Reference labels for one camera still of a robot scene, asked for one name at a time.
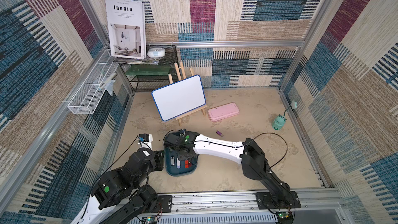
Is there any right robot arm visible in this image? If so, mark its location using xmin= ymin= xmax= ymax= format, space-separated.
xmin=163 ymin=130 xmax=301 ymax=208

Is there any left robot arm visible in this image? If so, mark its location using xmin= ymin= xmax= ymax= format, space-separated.
xmin=72 ymin=147 xmax=164 ymax=224

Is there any teal plastic storage box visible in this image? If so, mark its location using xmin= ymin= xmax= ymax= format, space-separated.
xmin=164 ymin=147 xmax=199 ymax=177

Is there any pink pencil case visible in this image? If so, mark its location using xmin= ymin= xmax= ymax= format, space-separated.
xmin=208 ymin=103 xmax=239 ymax=122

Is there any wooden easel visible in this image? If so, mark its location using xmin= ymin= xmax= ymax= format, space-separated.
xmin=174 ymin=61 xmax=208 ymax=127

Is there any white round device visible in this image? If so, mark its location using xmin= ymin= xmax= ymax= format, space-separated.
xmin=147 ymin=47 xmax=165 ymax=58

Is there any Inedia magazine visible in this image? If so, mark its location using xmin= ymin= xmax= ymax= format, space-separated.
xmin=105 ymin=0 xmax=146 ymax=60

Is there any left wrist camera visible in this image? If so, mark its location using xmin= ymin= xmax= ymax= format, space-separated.
xmin=138 ymin=134 xmax=153 ymax=149

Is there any white board blue frame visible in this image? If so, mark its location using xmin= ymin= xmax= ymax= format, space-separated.
xmin=151 ymin=75 xmax=206 ymax=121

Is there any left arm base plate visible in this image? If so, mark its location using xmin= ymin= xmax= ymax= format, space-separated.
xmin=149 ymin=195 xmax=173 ymax=214

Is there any aluminium front rail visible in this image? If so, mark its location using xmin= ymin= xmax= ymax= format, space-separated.
xmin=77 ymin=189 xmax=352 ymax=224

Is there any white wire basket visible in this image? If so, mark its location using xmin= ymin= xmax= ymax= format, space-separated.
xmin=67 ymin=63 xmax=117 ymax=115

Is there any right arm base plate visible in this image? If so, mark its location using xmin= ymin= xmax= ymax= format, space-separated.
xmin=255 ymin=191 xmax=302 ymax=210

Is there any white wall plug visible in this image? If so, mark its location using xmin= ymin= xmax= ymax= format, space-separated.
xmin=290 ymin=101 xmax=297 ymax=110

